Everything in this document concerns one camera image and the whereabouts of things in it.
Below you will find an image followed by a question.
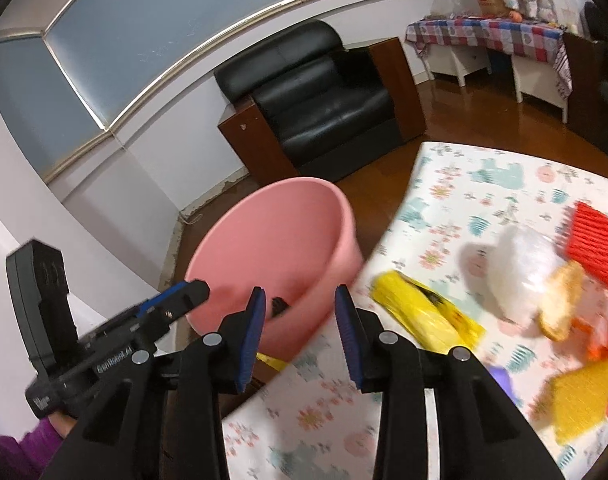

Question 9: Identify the white desk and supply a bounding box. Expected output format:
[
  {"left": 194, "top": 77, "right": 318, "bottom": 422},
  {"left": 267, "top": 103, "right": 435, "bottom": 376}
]
[{"left": 426, "top": 42, "right": 570, "bottom": 123}]

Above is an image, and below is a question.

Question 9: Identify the black leather armchair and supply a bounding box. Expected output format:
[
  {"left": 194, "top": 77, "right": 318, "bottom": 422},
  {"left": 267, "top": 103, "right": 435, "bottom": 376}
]
[
  {"left": 214, "top": 20, "right": 425, "bottom": 183},
  {"left": 566, "top": 0, "right": 608, "bottom": 136}
]

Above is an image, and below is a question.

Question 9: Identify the table with checkered cloth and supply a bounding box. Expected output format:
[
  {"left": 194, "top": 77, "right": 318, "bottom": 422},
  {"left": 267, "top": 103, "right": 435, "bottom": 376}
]
[{"left": 405, "top": 17, "right": 572, "bottom": 96}]

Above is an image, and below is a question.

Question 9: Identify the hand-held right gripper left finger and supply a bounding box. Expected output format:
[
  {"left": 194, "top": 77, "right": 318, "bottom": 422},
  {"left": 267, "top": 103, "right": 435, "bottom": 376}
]
[{"left": 39, "top": 287, "right": 267, "bottom": 480}]

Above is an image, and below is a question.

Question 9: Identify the yellow flat packet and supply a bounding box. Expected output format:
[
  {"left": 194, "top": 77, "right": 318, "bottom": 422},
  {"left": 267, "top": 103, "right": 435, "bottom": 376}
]
[{"left": 256, "top": 352, "right": 292, "bottom": 372}]

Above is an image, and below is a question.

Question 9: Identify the orange and clear plastic wrapper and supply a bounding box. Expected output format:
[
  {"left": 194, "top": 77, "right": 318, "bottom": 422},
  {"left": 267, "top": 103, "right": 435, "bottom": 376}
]
[{"left": 569, "top": 280, "right": 608, "bottom": 363}]

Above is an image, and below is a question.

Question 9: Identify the small purple item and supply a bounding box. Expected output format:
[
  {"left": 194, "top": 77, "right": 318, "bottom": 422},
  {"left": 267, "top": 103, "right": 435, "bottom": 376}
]
[{"left": 486, "top": 366, "right": 517, "bottom": 401}]

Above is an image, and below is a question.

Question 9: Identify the tan bread piece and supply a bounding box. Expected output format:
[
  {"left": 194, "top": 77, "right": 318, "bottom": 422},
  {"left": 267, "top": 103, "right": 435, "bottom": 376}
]
[{"left": 538, "top": 260, "right": 586, "bottom": 342}]

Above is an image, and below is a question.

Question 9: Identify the yellow snack packet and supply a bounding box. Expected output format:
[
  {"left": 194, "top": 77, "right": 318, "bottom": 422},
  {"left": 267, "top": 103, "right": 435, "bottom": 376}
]
[{"left": 371, "top": 270, "right": 486, "bottom": 351}]

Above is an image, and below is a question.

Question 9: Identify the pink plastic bucket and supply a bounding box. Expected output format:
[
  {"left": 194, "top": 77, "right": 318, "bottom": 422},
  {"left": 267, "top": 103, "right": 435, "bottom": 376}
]
[{"left": 184, "top": 176, "right": 365, "bottom": 361}]

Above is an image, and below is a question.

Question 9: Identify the person's left forearm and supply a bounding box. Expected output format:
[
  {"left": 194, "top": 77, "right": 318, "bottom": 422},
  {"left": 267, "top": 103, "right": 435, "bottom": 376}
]
[{"left": 0, "top": 412, "right": 77, "bottom": 480}]

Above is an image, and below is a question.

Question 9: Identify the floral tablecloth table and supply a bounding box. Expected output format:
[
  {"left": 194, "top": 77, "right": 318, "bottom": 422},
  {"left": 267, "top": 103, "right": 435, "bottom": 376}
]
[{"left": 219, "top": 141, "right": 608, "bottom": 480}]

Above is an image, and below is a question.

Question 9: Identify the white plastic bag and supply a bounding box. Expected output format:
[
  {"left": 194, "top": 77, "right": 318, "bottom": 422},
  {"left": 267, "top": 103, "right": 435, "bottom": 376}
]
[{"left": 486, "top": 225, "right": 567, "bottom": 323}]

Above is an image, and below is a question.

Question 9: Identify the frosted glass window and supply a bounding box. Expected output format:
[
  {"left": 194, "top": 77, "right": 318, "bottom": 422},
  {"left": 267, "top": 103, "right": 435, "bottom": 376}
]
[{"left": 0, "top": 0, "right": 495, "bottom": 176}]

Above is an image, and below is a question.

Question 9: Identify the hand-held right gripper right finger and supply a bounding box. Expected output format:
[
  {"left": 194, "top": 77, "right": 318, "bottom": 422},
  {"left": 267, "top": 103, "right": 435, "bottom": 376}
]
[{"left": 334, "top": 284, "right": 567, "bottom": 480}]

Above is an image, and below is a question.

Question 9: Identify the clear plastic bag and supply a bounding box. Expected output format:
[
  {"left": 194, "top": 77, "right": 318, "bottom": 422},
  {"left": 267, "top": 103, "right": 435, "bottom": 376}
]
[{"left": 429, "top": 0, "right": 466, "bottom": 16}]

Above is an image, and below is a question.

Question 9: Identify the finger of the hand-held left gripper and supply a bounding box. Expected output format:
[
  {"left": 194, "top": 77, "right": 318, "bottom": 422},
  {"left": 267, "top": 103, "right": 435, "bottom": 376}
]
[
  {"left": 128, "top": 280, "right": 211, "bottom": 357},
  {"left": 136, "top": 284, "right": 185, "bottom": 319}
]

